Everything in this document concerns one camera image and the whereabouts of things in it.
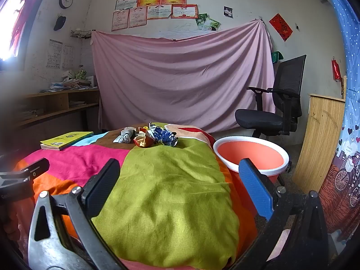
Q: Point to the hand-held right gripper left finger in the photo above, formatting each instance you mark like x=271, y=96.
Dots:
x=105, y=185

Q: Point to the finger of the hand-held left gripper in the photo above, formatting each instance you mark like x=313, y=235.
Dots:
x=19, y=174

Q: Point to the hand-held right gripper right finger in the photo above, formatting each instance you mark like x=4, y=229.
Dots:
x=254, y=188

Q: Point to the orange bucket with white rim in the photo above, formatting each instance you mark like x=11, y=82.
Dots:
x=253, y=154

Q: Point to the white paper sachet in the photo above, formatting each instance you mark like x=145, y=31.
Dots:
x=122, y=139

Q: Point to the red orange foil wrapper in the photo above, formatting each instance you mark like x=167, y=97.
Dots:
x=143, y=141

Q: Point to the white medicine box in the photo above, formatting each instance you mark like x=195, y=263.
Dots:
x=128, y=131

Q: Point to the blue silver foil wrapper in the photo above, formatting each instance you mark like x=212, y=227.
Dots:
x=163, y=136

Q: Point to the yellow book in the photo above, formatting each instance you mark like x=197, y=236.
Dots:
x=67, y=139

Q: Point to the stack of papers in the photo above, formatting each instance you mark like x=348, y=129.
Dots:
x=77, y=104
x=31, y=114

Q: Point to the colourful patchwork blanket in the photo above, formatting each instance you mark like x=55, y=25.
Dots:
x=174, y=191

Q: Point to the wooden board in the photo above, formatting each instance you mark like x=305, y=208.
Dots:
x=317, y=140

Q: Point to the wooden desk shelf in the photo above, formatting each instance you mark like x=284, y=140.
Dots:
x=56, y=101

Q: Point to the pile of books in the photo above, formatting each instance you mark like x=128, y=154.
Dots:
x=70, y=85

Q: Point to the white cardboard box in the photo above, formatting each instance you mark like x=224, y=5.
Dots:
x=90, y=81

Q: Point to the black office chair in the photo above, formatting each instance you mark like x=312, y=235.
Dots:
x=289, y=81

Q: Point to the small green plant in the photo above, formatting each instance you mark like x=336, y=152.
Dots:
x=80, y=73

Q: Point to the pink hanging sheet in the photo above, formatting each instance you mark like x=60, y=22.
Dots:
x=180, y=84

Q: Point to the red hanging ornament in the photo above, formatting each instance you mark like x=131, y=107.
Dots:
x=336, y=70

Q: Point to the red window curtain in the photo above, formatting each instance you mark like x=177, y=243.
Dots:
x=24, y=19

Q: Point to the black cap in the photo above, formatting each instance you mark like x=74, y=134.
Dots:
x=59, y=22

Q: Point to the blue printed curtain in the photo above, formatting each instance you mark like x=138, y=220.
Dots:
x=351, y=62

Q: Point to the red paper poster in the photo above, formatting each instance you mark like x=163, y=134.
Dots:
x=281, y=26

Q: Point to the green photo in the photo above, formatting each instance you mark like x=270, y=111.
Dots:
x=201, y=19
x=212, y=24

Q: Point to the black and white photo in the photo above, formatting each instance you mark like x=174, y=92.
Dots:
x=228, y=11

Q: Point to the wall calendar sheet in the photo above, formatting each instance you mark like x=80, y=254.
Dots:
x=68, y=57
x=54, y=54

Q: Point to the window with wooden frame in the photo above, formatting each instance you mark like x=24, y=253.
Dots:
x=8, y=14

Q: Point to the round wall clock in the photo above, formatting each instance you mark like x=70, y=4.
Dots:
x=66, y=0

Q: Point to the group of wall certificates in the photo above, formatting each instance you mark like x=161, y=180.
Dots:
x=157, y=2

